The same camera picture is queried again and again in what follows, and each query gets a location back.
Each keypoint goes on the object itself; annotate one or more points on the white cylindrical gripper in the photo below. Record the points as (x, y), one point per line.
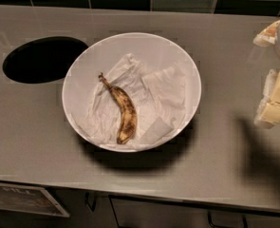
(268, 113)

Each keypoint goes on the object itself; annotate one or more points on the spotted yellow banana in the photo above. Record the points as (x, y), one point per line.
(129, 118)

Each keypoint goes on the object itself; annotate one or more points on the white round bowl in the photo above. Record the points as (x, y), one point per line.
(156, 52)

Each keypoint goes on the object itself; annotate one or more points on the crumpled white paper towel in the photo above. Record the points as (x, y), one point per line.
(158, 98)

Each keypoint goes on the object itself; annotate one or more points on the dark round counter hole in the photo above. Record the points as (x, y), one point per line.
(43, 60)

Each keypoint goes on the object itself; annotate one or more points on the framed sign on cabinet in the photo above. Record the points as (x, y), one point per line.
(30, 199)

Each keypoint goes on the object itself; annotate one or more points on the black right cabinet handle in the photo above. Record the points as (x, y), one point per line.
(226, 220)

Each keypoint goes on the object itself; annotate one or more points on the black cabinet handle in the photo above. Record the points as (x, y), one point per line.
(226, 220)
(90, 201)

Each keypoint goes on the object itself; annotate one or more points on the black left cabinet handle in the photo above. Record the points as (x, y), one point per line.
(90, 201)

